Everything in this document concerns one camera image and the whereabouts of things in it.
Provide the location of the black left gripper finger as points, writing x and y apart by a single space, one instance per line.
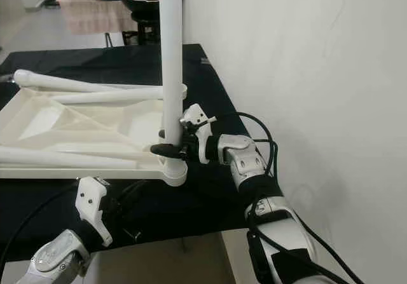
135 190

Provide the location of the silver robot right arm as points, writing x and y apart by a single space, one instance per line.
245 157

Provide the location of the white plastic table top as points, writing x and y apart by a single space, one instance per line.
140 128

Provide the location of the black tablecloth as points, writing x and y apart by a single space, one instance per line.
191 201

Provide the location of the black round stool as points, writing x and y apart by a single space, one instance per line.
141 17

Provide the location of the beige cloth covered table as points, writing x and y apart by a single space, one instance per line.
95 17

